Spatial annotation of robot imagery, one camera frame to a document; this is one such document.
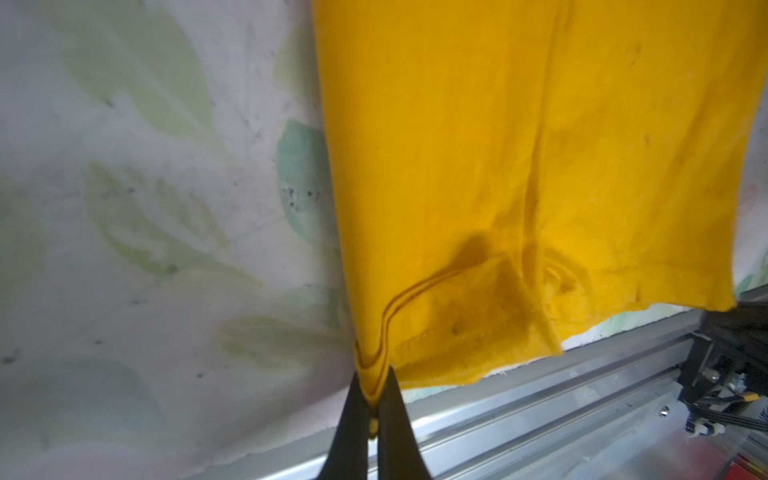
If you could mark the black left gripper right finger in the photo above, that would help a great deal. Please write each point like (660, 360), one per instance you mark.
(398, 453)

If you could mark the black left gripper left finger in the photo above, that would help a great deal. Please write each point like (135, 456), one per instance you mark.
(347, 457)

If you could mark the aluminium front rail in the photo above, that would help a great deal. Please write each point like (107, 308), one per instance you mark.
(607, 410)

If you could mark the yellow t shirt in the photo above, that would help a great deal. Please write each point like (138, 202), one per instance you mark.
(508, 174)

